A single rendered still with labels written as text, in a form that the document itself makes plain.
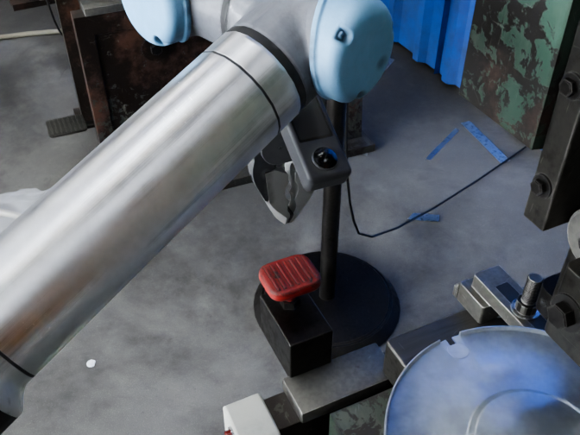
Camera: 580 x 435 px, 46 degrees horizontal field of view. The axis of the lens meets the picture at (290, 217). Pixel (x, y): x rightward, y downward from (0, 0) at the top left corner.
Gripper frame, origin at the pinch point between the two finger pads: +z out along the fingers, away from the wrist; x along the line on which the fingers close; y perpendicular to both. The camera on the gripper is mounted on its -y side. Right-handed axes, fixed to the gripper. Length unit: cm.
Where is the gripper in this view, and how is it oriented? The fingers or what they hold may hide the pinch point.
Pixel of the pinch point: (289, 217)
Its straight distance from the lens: 79.3
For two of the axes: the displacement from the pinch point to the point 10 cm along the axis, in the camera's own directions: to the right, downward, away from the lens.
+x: -9.1, 2.6, -3.1
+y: -4.1, -5.9, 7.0
